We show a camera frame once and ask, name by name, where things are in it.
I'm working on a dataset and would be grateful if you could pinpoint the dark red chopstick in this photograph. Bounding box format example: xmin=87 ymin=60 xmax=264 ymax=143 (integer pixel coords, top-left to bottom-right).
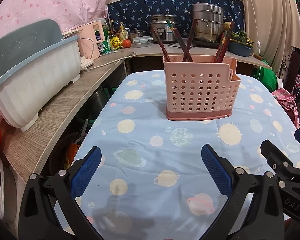
xmin=183 ymin=18 xmax=198 ymax=62

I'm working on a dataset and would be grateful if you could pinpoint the pink floral cloth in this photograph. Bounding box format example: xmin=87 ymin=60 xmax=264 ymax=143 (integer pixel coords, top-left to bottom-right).
xmin=271 ymin=88 xmax=300 ymax=129

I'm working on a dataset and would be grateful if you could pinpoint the grey wooden counter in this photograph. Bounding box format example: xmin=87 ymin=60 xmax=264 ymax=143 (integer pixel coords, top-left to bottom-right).
xmin=0 ymin=42 xmax=272 ymax=183

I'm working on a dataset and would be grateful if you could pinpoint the green plastic bag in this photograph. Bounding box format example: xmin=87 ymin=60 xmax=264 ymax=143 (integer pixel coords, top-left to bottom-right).
xmin=251 ymin=67 xmax=278 ymax=93

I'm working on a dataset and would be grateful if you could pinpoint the blue planet-print tablecloth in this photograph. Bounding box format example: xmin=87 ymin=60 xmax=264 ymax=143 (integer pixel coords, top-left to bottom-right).
xmin=76 ymin=70 xmax=300 ymax=239

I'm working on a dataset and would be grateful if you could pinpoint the pink perforated utensil basket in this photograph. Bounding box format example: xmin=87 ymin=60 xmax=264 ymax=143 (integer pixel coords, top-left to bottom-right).
xmin=162 ymin=55 xmax=241 ymax=121

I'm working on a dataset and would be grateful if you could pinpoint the white dish rack bin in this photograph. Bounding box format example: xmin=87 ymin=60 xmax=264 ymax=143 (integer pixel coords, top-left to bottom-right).
xmin=0 ymin=36 xmax=81 ymax=132

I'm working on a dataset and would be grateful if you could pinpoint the blue vegetable basin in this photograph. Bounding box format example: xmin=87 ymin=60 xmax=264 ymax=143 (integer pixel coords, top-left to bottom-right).
xmin=228 ymin=41 xmax=253 ymax=57

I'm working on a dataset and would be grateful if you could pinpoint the red chopstick in basket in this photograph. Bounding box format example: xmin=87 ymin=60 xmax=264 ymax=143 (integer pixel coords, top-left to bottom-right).
xmin=214 ymin=21 xmax=235 ymax=63

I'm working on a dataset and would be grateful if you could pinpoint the beige hanging curtain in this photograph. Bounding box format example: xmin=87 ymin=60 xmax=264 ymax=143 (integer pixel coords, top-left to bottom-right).
xmin=241 ymin=0 xmax=300 ymax=73

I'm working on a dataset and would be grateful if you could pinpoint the stacked steel steamer pot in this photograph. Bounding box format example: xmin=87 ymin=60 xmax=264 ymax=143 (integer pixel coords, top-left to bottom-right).
xmin=192 ymin=3 xmax=227 ymax=43

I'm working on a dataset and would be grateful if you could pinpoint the dark brown chopstick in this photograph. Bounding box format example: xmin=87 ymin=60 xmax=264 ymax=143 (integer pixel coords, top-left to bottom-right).
xmin=151 ymin=27 xmax=171 ymax=62

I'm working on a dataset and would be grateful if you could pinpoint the grey-blue dish rack lid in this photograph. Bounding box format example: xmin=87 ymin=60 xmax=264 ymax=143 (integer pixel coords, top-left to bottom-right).
xmin=0 ymin=19 xmax=64 ymax=85

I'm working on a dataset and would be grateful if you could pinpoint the pink electric kettle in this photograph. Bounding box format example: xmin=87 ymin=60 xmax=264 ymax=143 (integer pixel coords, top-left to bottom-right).
xmin=76 ymin=20 xmax=106 ymax=60

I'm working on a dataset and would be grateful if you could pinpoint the red tomato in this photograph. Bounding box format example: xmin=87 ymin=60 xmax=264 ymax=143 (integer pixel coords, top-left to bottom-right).
xmin=121 ymin=39 xmax=131 ymax=48

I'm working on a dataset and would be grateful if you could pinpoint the clear food container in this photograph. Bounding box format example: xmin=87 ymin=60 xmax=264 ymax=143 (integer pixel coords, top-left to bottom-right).
xmin=133 ymin=36 xmax=153 ymax=48

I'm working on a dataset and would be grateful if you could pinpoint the yellow oil bottle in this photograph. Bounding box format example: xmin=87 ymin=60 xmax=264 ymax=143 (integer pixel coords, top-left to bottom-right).
xmin=118 ymin=22 xmax=128 ymax=42

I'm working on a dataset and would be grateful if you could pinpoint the steel rice cooker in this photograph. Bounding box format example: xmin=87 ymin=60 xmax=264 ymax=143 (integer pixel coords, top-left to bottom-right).
xmin=149 ymin=14 xmax=178 ymax=43

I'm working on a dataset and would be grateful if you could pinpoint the pink dotted curtain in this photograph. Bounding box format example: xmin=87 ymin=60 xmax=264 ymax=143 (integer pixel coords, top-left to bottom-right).
xmin=0 ymin=0 xmax=108 ymax=38

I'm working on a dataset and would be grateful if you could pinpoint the navy floral backsplash cloth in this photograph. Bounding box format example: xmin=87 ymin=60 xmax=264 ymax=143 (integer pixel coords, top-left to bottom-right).
xmin=108 ymin=0 xmax=244 ymax=37

